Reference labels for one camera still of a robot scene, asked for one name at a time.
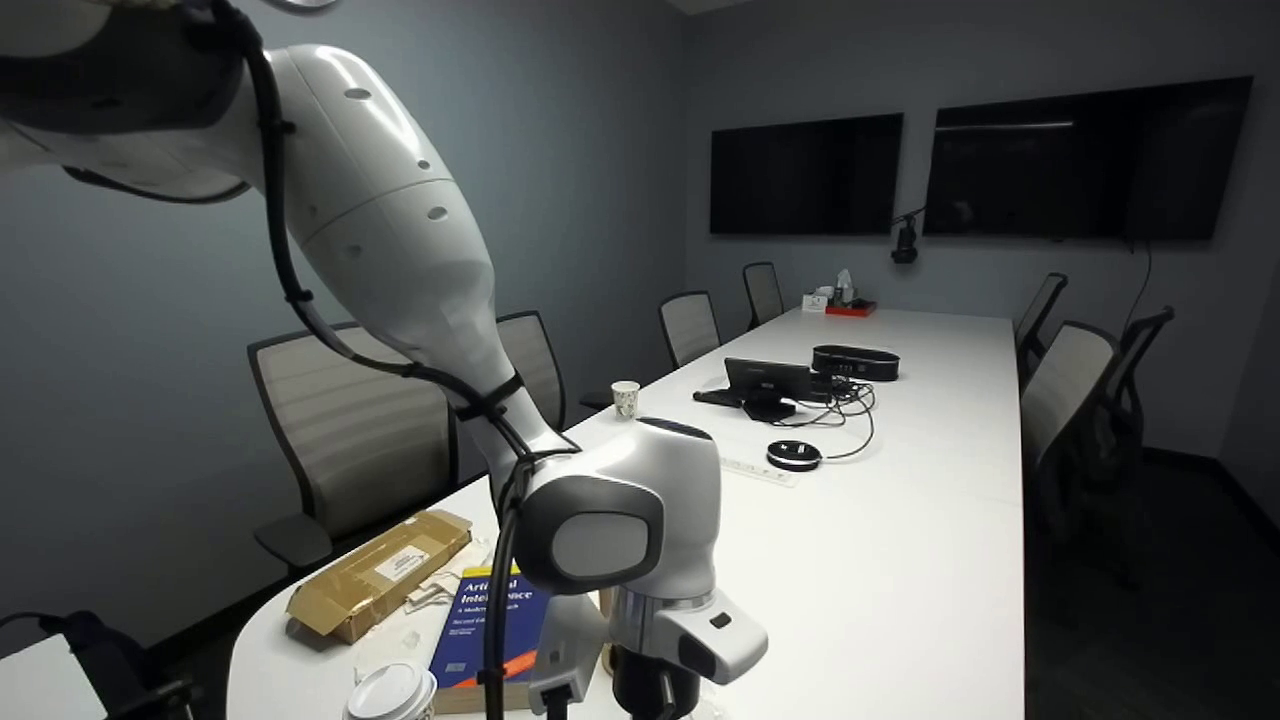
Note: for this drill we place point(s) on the red tray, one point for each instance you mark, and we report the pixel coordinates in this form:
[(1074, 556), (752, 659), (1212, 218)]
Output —
[(855, 309)]

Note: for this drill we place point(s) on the blue and yellow book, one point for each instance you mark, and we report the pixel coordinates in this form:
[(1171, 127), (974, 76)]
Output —
[(467, 632)]

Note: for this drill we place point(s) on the patterned paper cup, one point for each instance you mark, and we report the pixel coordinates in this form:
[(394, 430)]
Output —
[(627, 396)]

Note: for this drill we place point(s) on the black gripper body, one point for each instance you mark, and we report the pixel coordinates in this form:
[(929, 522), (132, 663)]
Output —
[(655, 687)]

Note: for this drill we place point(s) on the white paper sheet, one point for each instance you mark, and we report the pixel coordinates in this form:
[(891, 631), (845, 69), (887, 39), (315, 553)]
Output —
[(43, 682)]

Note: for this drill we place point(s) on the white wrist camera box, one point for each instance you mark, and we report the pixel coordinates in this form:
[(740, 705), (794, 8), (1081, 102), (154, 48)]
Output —
[(722, 640)]

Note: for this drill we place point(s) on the large wall television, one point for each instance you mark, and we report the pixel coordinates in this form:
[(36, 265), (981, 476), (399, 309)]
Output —
[(1085, 163)]

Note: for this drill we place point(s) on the grey mesh office chair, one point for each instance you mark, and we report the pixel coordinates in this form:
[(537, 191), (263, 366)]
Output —
[(1067, 385), (1043, 315), (537, 363), (690, 324), (764, 289), (352, 425)]

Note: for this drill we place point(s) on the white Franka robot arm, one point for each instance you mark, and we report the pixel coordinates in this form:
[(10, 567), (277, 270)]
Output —
[(386, 226)]

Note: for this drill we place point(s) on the coffee cup with white lid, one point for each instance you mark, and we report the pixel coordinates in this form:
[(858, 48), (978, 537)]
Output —
[(394, 694)]

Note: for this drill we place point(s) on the round black puck device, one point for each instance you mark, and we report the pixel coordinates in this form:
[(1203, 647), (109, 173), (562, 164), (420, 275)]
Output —
[(794, 454)]

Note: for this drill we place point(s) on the smaller wall television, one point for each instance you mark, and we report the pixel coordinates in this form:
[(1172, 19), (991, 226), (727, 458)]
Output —
[(804, 173)]

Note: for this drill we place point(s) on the brown cardboard box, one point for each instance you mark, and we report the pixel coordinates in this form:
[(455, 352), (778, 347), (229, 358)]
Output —
[(382, 575)]

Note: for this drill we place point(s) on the black conference tablet device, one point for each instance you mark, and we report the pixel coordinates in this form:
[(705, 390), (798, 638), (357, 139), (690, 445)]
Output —
[(783, 377)]

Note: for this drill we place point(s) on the white tissue box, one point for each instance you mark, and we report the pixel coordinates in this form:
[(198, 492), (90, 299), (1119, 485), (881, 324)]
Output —
[(815, 302)]

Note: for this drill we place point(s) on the small clear bottle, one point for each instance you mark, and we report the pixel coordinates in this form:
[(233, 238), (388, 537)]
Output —
[(845, 285)]

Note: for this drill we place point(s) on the hanging black camera on pole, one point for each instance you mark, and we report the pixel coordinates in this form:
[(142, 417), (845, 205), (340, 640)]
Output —
[(904, 240)]

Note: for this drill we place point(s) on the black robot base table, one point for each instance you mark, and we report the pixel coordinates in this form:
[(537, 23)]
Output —
[(127, 664)]

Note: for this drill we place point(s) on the clear plastic bag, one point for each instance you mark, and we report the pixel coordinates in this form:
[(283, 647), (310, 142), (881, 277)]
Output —
[(434, 595)]

